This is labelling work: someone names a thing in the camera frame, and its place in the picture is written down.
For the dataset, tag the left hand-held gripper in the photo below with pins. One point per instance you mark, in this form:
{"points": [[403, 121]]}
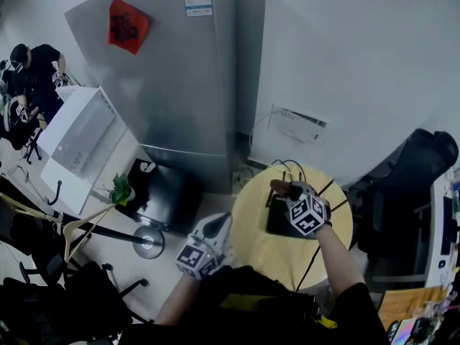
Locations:
{"points": [[190, 257]]}

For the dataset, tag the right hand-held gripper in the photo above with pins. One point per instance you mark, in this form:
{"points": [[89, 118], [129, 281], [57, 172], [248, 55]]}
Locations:
{"points": [[305, 214]]}

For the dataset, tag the brown cloth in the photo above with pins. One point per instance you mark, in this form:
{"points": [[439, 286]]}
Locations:
{"points": [[279, 187]]}

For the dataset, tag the black router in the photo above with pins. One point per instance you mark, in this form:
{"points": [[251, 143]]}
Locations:
{"points": [[278, 217]]}

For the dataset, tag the person's right forearm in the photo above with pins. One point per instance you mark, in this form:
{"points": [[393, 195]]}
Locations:
{"points": [[338, 261]]}

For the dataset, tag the person's left forearm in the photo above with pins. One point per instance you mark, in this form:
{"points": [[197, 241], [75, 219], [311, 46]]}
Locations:
{"points": [[176, 300]]}

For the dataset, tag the round wooden side table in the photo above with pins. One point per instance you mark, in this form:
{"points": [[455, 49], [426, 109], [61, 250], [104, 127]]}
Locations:
{"points": [[273, 257]]}

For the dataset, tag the black coat rack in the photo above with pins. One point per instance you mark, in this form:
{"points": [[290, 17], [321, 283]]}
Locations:
{"points": [[148, 242]]}

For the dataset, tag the person's black shirt torso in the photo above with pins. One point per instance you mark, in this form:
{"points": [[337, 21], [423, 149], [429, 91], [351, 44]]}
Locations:
{"points": [[251, 318]]}

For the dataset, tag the green potted plant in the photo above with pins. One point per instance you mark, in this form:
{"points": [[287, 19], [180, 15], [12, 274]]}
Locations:
{"points": [[120, 189]]}

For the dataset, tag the black office chair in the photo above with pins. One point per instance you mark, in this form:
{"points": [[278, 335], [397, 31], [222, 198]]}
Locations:
{"points": [[90, 300], [424, 156]]}

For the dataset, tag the white desk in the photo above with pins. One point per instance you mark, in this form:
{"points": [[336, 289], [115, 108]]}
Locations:
{"points": [[435, 228]]}

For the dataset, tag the black keyboard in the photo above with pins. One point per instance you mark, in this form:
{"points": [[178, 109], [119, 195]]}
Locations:
{"points": [[446, 225]]}

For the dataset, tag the orange wooden desk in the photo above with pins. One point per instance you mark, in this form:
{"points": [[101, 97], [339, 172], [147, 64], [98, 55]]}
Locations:
{"points": [[406, 304]]}

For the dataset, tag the silver refrigerator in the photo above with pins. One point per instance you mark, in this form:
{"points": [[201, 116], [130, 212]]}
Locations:
{"points": [[179, 85]]}

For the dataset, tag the black computer mouse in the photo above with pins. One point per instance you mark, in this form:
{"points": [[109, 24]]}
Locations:
{"points": [[441, 263]]}

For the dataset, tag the white cabinet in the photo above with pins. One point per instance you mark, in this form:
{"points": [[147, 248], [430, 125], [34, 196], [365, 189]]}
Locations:
{"points": [[57, 131]]}

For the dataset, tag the red paper decoration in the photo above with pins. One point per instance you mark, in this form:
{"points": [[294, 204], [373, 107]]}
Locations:
{"points": [[127, 27]]}

